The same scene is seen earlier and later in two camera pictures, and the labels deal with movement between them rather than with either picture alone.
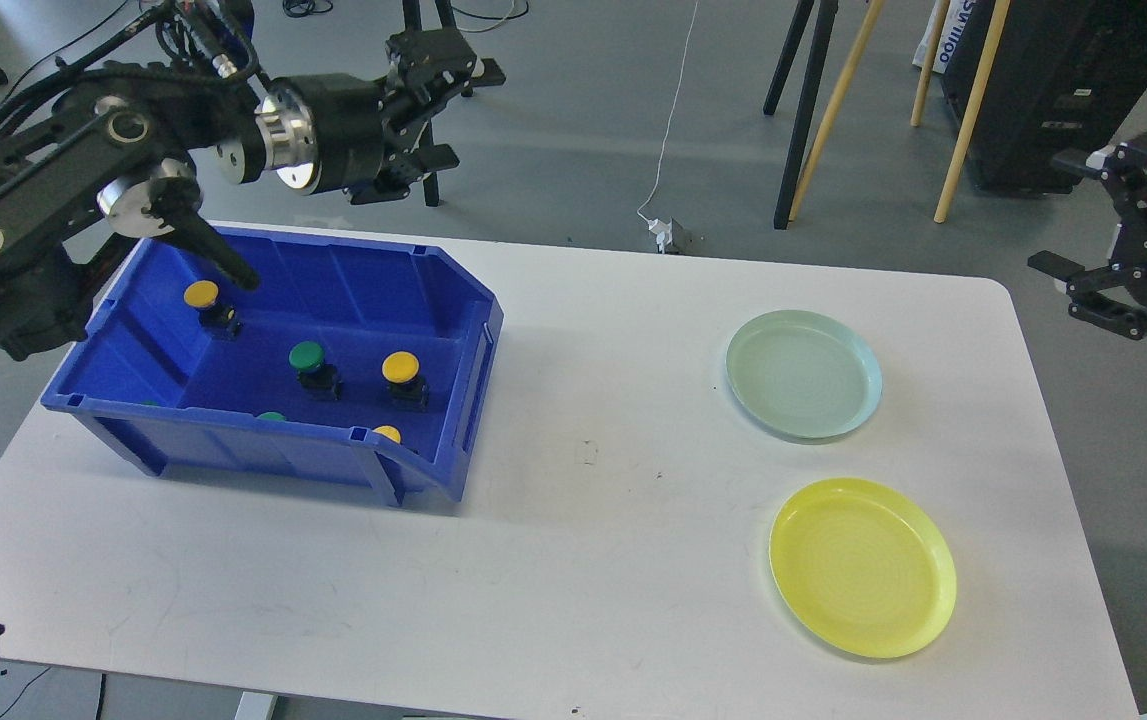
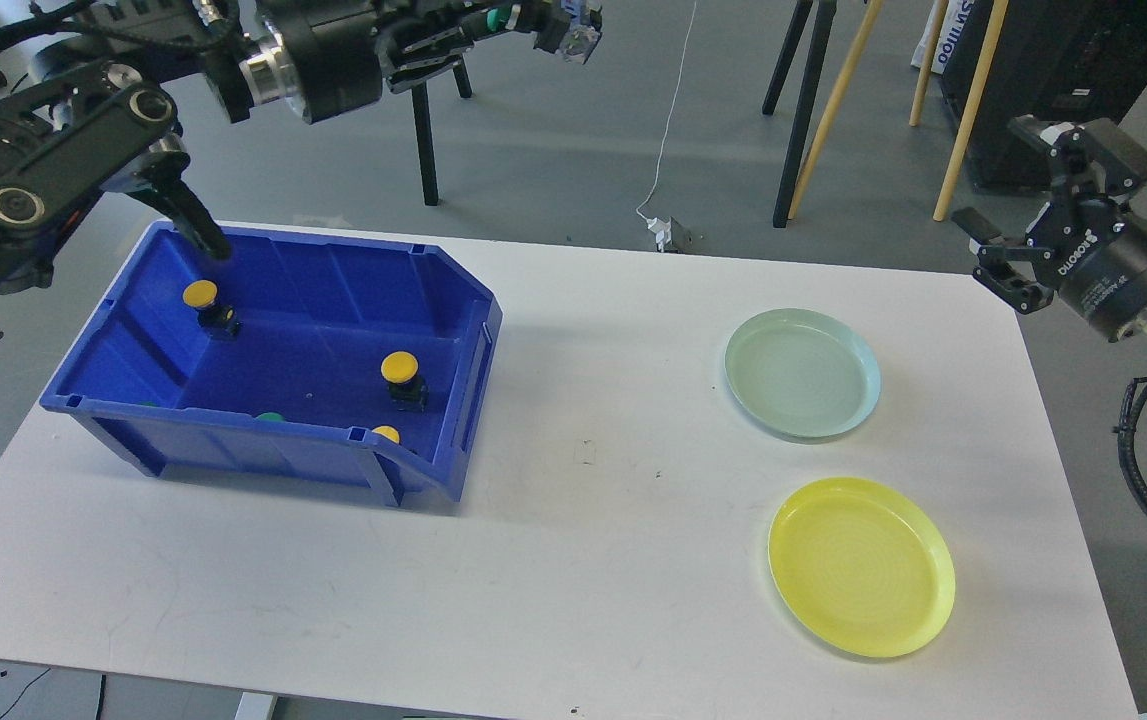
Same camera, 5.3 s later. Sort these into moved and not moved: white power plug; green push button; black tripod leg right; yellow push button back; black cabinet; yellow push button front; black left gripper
Moved: green push button; black left gripper
Not moved: white power plug; yellow push button front; black tripod leg right; yellow push button back; black cabinet
